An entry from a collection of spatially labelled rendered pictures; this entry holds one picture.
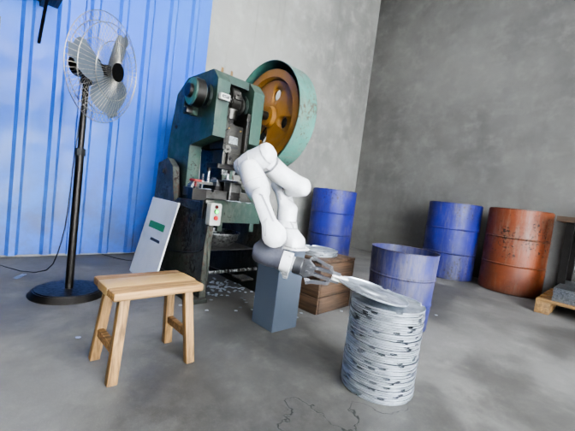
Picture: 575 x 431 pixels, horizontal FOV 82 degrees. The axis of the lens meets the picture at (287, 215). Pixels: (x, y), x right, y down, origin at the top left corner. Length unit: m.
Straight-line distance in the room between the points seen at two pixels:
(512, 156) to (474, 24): 1.84
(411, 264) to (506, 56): 3.62
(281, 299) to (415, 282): 0.81
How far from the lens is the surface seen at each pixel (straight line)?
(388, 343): 1.34
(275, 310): 1.80
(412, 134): 5.29
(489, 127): 4.94
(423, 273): 2.11
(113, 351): 1.37
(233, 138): 2.40
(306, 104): 2.44
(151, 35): 3.58
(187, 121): 2.60
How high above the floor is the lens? 0.73
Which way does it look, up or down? 3 degrees down
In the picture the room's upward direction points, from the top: 7 degrees clockwise
